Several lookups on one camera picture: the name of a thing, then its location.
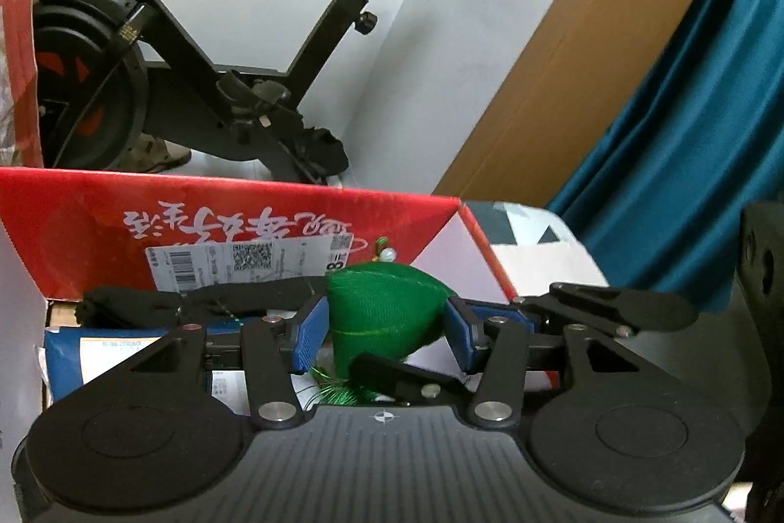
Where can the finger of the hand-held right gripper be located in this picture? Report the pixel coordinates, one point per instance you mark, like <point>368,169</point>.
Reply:
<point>404,379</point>
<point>612,308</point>

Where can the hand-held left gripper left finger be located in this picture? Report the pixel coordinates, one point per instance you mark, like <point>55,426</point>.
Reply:
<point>309,336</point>

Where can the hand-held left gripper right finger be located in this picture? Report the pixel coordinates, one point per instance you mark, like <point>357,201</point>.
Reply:
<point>460,342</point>

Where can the green tasselled sachet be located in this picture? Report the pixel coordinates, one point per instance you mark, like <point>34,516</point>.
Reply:
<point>380,314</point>

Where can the black sock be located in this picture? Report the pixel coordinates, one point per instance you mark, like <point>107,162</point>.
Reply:
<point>153,302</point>

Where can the blue plastic packet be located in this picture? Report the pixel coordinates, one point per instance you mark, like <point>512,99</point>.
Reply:
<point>67,357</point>

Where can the red cardboard box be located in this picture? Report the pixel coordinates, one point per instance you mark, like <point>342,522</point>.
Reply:
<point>92,216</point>

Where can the printed white tablecloth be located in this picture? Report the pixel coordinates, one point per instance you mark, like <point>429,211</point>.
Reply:
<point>551,265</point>

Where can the blue curtain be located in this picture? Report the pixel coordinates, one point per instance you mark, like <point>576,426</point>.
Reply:
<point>686,131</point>

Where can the brown wooden board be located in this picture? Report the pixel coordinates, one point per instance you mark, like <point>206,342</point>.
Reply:
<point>582,39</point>

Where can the black exercise bike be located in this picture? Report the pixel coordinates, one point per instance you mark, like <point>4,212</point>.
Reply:
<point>110,88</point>

